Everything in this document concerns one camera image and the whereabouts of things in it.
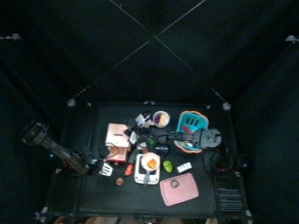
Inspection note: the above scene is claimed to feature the white printed label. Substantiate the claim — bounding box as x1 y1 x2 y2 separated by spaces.
217 186 245 214

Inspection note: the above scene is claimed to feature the green toy leaf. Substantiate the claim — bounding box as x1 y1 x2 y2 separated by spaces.
163 159 174 174

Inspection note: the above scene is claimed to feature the pink cutting board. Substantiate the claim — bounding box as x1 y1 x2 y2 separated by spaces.
159 172 202 207

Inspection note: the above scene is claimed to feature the white toy stove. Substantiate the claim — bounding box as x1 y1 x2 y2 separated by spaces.
134 153 162 186

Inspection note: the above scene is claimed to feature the black cable loop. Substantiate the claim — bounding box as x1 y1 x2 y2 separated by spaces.
98 143 121 160

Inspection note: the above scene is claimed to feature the white pan with orange food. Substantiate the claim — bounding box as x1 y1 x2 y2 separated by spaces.
141 151 162 186

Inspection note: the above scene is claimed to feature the small white block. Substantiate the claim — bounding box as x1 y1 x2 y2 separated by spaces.
177 162 193 173

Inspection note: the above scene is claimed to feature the white toy card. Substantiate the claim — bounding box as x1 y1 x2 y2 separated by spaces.
129 130 141 145

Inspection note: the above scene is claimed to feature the black round lid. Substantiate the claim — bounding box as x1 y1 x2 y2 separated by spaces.
154 143 173 157

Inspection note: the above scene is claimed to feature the teal tray with orange rim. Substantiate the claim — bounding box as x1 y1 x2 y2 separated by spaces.
173 110 211 154

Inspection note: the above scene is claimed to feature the orange toy carrot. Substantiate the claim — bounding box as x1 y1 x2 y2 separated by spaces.
125 164 135 178

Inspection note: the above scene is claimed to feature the white and black toy cube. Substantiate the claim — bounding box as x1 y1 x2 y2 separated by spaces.
135 113 155 129

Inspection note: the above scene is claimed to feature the pink wooden drawer box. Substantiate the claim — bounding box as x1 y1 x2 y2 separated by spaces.
105 122 133 163

